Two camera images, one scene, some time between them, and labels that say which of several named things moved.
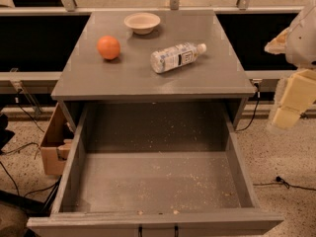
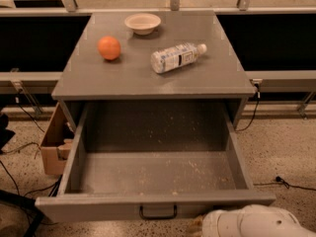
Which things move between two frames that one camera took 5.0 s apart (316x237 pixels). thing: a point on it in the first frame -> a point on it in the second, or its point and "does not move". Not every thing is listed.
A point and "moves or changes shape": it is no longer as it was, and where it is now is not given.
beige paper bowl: [142, 23] does not move
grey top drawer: [155, 169] moves or changes shape
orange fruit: [109, 46] does not move
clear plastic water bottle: [168, 58] does not move
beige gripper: [302, 46] -> [215, 224]
